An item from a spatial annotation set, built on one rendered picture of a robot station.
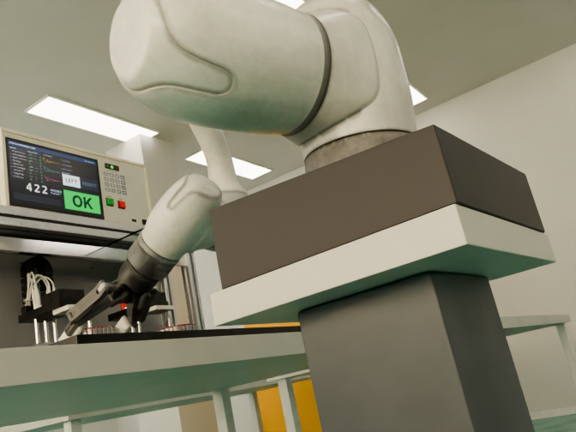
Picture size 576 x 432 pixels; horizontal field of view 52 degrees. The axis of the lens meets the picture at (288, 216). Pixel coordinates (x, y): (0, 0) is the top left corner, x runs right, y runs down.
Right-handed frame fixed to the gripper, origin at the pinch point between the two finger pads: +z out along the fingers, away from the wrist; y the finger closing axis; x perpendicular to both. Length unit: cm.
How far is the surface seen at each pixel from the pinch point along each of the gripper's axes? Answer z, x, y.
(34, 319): 8.9, 13.7, -2.5
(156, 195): 142, 295, 312
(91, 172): -11.3, 45.6, 15.8
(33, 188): -7.4, 39.3, -1.3
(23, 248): -2.3, 23.6, -7.1
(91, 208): -6.3, 36.8, 14.5
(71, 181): -9.4, 42.5, 9.5
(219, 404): 66, 19, 115
